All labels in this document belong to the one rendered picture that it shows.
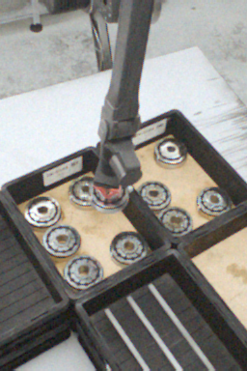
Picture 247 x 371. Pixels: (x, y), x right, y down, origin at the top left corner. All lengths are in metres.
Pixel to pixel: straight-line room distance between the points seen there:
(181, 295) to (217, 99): 0.91
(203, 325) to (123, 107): 0.60
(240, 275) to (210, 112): 0.75
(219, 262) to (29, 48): 2.18
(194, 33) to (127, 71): 2.48
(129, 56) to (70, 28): 2.45
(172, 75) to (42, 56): 1.31
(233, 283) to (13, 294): 0.58
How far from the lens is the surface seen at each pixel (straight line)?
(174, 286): 1.44
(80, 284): 1.39
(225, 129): 1.98
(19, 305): 1.41
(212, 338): 1.40
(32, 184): 1.53
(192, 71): 2.18
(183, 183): 1.63
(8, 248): 1.49
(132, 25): 1.02
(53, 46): 3.36
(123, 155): 1.17
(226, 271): 1.49
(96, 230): 1.51
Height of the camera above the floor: 2.10
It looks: 56 degrees down
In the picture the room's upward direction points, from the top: 7 degrees clockwise
